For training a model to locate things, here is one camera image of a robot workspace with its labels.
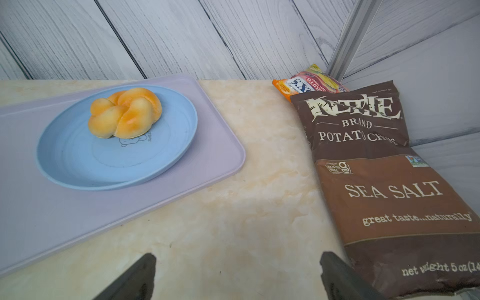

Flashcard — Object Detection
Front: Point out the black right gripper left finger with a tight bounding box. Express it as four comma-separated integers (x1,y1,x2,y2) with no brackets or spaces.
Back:
94,253,156,300

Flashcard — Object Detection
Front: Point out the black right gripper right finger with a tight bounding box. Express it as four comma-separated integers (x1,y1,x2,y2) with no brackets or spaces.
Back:
319,251,386,300

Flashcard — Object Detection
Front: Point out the brown Kettle chips bag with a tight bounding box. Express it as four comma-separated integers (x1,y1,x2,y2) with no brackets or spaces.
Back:
291,81,480,299

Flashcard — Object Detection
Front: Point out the lilac plastic tray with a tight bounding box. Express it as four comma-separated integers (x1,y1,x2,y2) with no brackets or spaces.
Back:
1,75,246,275

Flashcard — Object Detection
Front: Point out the blue round plate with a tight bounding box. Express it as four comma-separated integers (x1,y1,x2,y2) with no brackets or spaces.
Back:
36,84,198,191

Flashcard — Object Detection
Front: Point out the golden knotted bread roll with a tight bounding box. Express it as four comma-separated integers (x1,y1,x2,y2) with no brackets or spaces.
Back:
88,87,163,140

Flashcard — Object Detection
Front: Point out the orange snack packet at back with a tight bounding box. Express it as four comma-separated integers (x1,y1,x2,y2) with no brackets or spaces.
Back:
272,64,348,102

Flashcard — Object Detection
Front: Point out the aluminium right corner post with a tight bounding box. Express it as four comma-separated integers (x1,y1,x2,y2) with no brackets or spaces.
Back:
327,0,383,82

